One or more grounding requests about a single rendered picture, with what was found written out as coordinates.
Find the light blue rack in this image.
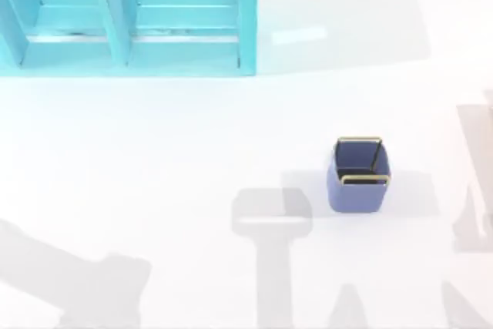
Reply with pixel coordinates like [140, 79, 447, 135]
[0, 0, 258, 78]

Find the blue basket with gold handles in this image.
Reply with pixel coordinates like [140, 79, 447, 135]
[326, 136, 393, 215]

